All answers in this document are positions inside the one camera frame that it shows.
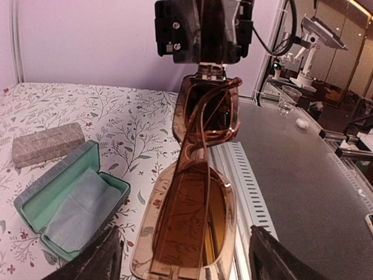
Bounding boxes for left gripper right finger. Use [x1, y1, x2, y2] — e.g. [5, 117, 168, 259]
[248, 225, 323, 280]

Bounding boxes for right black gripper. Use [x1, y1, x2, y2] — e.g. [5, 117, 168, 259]
[154, 1, 253, 64]

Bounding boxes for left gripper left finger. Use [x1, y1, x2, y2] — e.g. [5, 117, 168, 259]
[44, 226, 124, 280]

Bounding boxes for small blue cleaning cloth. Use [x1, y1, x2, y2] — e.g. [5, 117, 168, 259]
[44, 168, 121, 253]

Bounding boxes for blue glasses case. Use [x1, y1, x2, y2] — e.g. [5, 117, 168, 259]
[14, 140, 131, 261]

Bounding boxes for brown sunglasses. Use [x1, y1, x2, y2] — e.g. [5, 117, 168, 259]
[130, 78, 242, 279]

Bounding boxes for grey glasses case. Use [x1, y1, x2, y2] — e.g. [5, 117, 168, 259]
[12, 122, 85, 168]

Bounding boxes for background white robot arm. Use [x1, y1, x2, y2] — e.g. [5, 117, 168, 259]
[44, 1, 347, 279]

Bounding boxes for clear plastic cup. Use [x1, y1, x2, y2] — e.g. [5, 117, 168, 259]
[278, 85, 302, 117]

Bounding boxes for front aluminium rail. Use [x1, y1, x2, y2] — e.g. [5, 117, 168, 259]
[209, 142, 278, 279]

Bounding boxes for left aluminium frame post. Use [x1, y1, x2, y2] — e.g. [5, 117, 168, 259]
[9, 0, 24, 84]

